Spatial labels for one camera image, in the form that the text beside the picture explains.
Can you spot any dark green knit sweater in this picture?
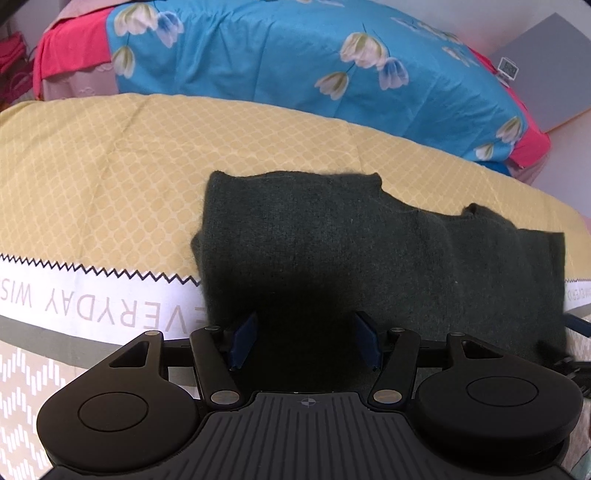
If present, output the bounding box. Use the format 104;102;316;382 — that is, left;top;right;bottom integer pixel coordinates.
191;171;567;360

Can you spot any red clothes pile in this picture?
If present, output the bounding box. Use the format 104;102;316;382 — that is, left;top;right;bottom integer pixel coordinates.
0;31;28;77

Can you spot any beige patterned bed quilt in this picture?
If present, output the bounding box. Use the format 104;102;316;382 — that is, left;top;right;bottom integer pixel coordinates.
1;95;590;479

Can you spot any small white digital clock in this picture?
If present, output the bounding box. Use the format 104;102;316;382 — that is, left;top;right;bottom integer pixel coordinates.
497;57;519;83

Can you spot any grey board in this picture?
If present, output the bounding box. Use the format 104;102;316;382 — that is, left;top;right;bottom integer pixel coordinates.
490;13;591;133

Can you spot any blue floral pillow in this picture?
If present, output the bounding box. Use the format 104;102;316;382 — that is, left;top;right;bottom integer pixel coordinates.
104;0;537;163

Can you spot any pink cloth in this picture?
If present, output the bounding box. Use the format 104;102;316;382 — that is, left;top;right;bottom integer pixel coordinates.
33;1;121;101

